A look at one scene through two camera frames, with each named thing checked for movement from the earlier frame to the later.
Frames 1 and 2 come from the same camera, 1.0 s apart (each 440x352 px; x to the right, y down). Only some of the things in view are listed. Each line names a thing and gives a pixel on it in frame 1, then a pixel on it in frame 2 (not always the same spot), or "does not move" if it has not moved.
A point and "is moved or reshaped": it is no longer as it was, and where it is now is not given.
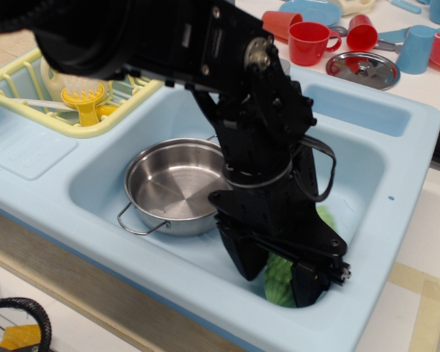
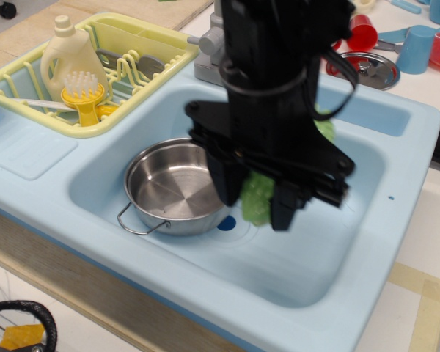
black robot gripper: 272,204 -> 283,69
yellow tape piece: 20,336 does not move
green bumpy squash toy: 279,282 is moved or reshaped
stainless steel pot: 169,182 does not move
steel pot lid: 364,69 does not move
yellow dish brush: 86,93 does not move
